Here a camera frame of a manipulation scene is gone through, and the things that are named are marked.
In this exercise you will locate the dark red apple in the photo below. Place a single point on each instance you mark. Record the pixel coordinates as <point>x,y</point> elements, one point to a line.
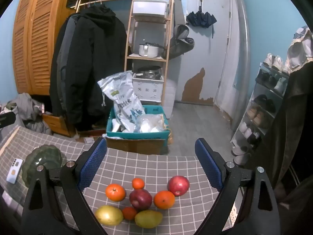
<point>139,199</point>

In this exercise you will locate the small tangerine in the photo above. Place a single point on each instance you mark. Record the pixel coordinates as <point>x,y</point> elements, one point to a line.
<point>128,213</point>
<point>138,183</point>

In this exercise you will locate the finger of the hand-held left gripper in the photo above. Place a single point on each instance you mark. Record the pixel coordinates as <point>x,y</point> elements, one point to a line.
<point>7,120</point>

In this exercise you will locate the grey clothes pile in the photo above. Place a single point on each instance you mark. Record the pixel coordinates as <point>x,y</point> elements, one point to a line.
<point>27,110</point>

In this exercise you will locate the dark folded umbrella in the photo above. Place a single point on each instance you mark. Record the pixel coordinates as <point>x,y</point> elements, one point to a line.
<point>200,19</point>

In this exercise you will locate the white patterned crate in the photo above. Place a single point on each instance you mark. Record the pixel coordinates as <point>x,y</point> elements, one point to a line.
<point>148,89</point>

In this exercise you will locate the lace trimmed cloth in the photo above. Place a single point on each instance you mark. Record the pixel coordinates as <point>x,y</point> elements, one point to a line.
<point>299,51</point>

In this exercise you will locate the dark green glass plate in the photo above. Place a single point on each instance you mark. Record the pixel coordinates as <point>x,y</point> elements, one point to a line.
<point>41,161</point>

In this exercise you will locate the wooden clothes rail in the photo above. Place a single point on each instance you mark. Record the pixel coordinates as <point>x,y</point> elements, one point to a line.
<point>110,0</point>

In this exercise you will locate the teal plastic crate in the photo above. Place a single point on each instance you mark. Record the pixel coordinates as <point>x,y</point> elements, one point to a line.
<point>137,135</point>

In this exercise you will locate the greenish yellow mango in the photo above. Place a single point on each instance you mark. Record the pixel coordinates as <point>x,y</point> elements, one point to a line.
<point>148,219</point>

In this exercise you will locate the grey hanging jacket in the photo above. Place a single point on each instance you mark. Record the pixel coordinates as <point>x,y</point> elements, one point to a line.
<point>64,53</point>

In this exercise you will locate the silver vertical pipe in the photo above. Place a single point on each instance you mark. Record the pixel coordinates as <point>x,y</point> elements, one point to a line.
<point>243,53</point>

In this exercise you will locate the grey checked tablecloth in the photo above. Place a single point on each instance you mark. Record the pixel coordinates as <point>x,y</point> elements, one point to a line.
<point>146,166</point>

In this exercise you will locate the white cooking pot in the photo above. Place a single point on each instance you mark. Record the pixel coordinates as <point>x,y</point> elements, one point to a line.
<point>148,49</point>

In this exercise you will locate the bamboo shelf rack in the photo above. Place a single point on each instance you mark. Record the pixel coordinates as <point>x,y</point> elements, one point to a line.
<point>137,56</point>

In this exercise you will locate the dark brown coat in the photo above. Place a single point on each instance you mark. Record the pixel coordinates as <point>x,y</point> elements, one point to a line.
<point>293,127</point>

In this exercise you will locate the white low cabinet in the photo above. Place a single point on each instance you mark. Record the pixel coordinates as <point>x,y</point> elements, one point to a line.
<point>169,95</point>

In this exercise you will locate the white rice bag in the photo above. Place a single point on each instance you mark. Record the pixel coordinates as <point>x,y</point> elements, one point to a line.
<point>122,98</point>

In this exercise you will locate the plain cardboard box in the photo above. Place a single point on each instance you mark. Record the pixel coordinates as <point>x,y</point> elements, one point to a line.
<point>137,145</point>

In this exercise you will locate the pale grey door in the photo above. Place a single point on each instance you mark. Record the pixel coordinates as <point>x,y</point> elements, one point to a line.
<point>207,53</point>

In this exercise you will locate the wooden drawer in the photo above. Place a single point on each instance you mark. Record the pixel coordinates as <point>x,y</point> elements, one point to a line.
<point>57,124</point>

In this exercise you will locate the black hooded coat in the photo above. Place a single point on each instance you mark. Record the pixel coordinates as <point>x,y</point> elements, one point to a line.
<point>93,66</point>

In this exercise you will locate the wooden louvered wardrobe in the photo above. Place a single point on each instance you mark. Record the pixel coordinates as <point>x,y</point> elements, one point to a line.
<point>41,41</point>

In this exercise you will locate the bright red apple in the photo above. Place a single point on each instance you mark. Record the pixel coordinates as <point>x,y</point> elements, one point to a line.
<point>178,185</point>

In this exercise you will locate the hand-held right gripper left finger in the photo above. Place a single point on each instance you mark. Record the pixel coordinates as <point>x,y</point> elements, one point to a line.
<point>94,164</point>

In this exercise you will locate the white smartphone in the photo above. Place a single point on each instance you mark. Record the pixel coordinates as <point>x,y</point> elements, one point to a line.
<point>14,173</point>

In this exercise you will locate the white shoe rack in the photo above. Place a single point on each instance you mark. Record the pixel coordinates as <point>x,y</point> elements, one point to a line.
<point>247,107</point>

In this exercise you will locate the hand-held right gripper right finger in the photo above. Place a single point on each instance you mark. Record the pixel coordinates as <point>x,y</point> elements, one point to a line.
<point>210,166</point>

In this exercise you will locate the clear plastic bag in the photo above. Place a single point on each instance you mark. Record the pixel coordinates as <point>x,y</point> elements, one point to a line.
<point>149,123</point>

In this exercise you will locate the large orange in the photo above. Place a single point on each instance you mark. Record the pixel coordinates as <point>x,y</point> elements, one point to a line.
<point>164,200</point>
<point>115,193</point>

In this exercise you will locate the steel steamer pot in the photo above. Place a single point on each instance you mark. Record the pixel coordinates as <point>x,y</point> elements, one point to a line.
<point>149,72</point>

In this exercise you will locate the olive hanging bag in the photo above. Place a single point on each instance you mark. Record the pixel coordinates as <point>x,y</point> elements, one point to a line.
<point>179,44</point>

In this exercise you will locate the shoe rack with shoes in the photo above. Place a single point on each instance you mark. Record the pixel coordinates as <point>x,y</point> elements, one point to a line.
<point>260,118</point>

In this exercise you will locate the large white storage box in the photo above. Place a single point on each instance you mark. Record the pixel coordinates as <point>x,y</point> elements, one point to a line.
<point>149,6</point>

